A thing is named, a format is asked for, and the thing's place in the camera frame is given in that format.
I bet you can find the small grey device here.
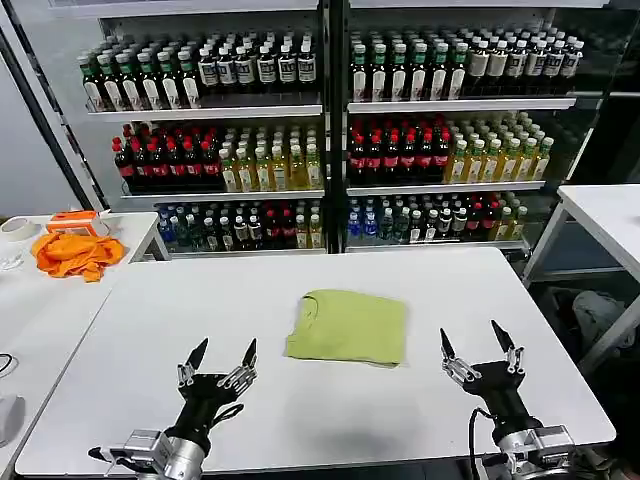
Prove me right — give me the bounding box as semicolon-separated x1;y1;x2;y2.
0;394;26;448

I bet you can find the white tape roll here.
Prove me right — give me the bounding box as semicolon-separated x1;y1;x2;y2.
0;215;44;245

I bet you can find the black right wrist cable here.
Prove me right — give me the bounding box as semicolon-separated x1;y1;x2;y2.
467;406;497;480

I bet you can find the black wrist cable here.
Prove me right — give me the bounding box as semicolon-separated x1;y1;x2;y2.
210;401;246;432
467;406;497;480

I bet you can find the white table with grey frame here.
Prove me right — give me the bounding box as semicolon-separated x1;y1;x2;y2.
519;183;640;376

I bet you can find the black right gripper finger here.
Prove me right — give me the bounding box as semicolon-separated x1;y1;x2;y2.
439;327;482;385
490;319;526;376

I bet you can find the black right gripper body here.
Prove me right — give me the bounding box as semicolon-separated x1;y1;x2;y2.
461;358;545;443

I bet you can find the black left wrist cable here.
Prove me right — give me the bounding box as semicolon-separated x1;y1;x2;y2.
210;401;246;432

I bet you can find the orange and white box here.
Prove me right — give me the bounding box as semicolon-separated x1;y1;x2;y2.
45;210;114;237

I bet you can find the shelf rack with drink bottles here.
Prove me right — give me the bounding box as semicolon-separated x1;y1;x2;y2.
344;9;586;254
77;14;326;257

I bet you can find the white side table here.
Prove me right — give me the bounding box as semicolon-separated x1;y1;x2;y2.
0;212;170;480

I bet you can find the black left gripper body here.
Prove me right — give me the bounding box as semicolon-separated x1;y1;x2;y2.
163;371;247;452

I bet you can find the light green shirt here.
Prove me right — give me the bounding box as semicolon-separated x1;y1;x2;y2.
284;288;409;371

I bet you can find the black slanted frame bar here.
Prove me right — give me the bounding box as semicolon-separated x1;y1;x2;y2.
0;32;97;212
2;0;110;211

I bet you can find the grey cloth on floor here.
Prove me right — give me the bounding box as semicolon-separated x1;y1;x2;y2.
571;291;636;349

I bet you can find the crumpled orange cloth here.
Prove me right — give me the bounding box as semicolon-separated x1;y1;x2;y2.
30;231;127;284

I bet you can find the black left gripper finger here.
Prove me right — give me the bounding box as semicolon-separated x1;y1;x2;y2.
176;337;210;387
216;337;259;396

